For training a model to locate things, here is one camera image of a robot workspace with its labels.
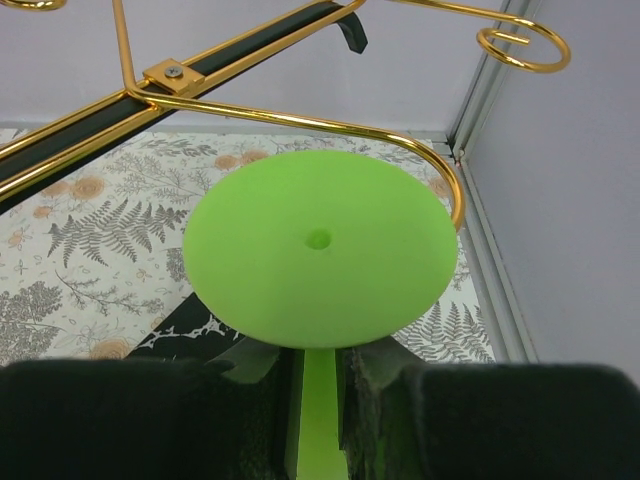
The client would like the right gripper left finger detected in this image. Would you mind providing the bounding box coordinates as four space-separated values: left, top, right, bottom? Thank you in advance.
1 344 290 479

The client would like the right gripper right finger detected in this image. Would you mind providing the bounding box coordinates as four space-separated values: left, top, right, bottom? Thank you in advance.
337 337 639 479

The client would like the green plastic wine glass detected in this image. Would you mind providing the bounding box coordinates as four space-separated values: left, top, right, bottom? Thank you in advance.
182 151 465 479

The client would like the gold wine glass rack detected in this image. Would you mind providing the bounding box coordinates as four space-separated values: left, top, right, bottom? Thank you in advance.
0 0 572 371

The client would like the floral table mat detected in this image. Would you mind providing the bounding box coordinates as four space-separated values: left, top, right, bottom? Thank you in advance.
0 127 496 366

